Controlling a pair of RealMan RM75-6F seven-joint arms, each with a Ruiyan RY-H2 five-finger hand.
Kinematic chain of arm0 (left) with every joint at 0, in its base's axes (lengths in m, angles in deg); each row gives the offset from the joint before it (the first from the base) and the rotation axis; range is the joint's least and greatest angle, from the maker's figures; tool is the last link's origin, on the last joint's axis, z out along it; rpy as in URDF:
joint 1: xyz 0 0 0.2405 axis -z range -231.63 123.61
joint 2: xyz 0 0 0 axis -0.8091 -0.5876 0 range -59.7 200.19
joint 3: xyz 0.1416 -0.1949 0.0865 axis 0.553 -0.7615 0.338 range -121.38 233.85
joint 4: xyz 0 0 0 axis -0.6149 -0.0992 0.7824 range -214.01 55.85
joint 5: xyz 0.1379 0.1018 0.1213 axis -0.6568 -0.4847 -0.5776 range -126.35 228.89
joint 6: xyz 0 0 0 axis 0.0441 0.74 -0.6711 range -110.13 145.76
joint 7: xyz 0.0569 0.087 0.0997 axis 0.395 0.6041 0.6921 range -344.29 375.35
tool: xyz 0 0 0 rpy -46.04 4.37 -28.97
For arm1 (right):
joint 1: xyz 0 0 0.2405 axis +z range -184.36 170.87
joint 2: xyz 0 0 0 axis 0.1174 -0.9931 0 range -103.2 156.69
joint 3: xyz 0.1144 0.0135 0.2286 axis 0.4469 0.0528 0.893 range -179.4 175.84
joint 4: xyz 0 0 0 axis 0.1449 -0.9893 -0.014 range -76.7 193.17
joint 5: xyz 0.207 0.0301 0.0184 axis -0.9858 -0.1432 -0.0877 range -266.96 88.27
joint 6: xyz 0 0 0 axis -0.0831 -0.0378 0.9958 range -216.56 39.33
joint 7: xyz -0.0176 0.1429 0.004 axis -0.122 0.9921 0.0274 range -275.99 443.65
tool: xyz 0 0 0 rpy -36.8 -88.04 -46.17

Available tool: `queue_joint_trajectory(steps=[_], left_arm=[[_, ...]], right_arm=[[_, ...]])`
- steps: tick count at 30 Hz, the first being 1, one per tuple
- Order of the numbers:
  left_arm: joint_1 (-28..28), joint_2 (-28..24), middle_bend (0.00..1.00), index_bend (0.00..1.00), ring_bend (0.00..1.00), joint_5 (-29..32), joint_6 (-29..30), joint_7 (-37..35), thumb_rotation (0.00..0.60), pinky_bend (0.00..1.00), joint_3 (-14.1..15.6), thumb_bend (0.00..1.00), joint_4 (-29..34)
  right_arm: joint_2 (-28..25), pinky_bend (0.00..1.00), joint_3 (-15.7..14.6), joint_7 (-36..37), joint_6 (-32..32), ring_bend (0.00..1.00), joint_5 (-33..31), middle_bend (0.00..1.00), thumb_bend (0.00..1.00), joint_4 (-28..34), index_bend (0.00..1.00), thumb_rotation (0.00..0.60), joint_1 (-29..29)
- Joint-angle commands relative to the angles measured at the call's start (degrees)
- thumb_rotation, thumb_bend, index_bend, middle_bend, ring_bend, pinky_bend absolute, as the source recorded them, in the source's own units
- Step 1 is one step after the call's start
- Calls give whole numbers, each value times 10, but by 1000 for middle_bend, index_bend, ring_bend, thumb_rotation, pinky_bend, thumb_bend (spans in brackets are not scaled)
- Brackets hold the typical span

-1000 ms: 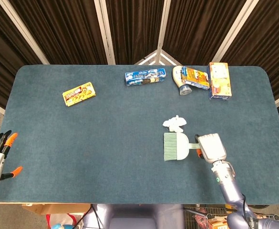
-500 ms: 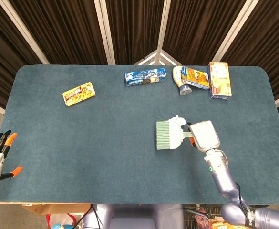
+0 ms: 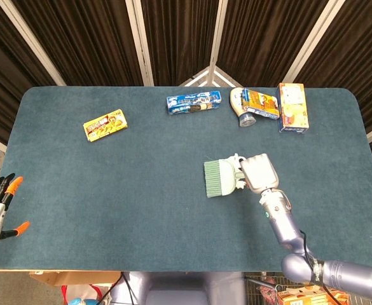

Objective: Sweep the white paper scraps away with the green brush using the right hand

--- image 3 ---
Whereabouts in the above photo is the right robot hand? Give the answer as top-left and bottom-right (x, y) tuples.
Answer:
(238, 153), (280, 193)

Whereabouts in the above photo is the white brush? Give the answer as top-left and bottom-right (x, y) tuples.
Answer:
(203, 158), (245, 199)

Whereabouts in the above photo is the large crumpled white paper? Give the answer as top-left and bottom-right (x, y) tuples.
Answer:
(231, 152), (247, 171)

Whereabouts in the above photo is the white bottle with blue cap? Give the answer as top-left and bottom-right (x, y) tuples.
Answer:
(230, 88), (257, 128)

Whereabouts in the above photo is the orange and blue snack box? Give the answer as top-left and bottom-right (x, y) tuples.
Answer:
(241, 88), (281, 121)

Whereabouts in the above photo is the tall orange and blue carton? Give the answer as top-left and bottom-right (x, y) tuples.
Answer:
(277, 83), (310, 135)

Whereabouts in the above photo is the blue cookie package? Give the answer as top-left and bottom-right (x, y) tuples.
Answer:
(166, 90), (223, 116)

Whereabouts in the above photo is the brown cardboard box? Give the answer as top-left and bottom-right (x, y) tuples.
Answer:
(29, 270), (122, 287)

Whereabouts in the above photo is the red and white bag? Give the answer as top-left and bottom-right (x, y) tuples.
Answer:
(60, 283), (113, 305)

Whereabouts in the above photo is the blue table mat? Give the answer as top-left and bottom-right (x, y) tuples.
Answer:
(0, 85), (372, 273)

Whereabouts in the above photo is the orange printed carton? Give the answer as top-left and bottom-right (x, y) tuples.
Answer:
(276, 284), (350, 305)

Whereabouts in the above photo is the robot torso base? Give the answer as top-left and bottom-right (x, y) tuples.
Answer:
(111, 271), (247, 305)

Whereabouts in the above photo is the yellow snack box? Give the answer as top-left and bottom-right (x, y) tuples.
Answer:
(83, 109), (129, 143)

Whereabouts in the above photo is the wire shopping basket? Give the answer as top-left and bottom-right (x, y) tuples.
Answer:
(243, 273), (342, 305)

